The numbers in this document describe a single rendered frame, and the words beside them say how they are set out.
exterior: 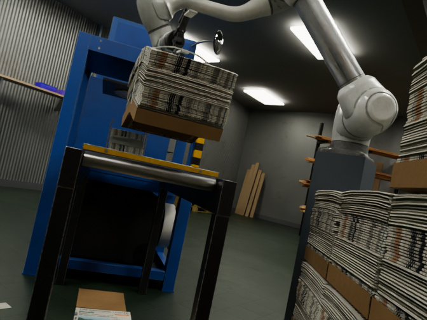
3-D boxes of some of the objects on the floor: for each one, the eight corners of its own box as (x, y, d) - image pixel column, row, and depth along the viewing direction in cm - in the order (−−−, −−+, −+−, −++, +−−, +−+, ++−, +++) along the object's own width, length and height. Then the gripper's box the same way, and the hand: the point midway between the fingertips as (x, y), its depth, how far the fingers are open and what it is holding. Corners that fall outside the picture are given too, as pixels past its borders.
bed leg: (189, 425, 123) (231, 218, 127) (171, 425, 121) (215, 214, 125) (185, 413, 129) (225, 215, 133) (168, 413, 127) (210, 212, 131)
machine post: (36, 276, 234) (92, 33, 243) (21, 274, 231) (78, 30, 240) (39, 272, 242) (93, 38, 251) (24, 270, 240) (79, 34, 249)
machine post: (173, 292, 258) (220, 72, 267) (161, 291, 255) (208, 68, 264) (171, 288, 266) (216, 74, 275) (159, 286, 264) (204, 70, 273)
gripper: (188, 14, 155) (206, -1, 135) (176, 74, 156) (192, 68, 136) (171, 7, 153) (187, -9, 132) (158, 69, 153) (172, 62, 133)
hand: (188, 30), depth 135 cm, fingers open, 14 cm apart
